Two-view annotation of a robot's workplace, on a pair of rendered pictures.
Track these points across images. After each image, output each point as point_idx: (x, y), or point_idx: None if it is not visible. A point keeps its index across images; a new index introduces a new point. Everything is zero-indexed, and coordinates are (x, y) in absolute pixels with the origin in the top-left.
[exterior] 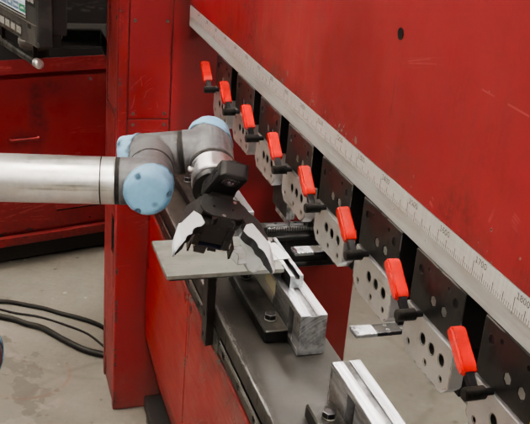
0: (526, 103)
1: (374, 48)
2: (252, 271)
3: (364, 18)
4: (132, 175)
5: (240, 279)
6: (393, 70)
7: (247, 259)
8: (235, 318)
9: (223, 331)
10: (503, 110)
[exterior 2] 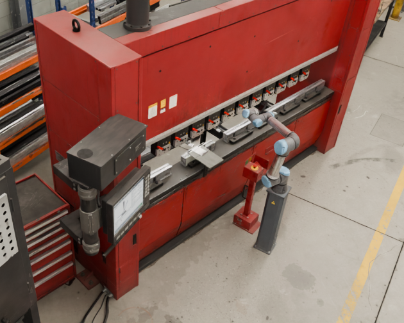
0: (270, 61)
1: (240, 78)
2: None
3: (236, 76)
4: (273, 114)
5: (195, 163)
6: (245, 77)
7: None
8: None
9: None
10: (267, 64)
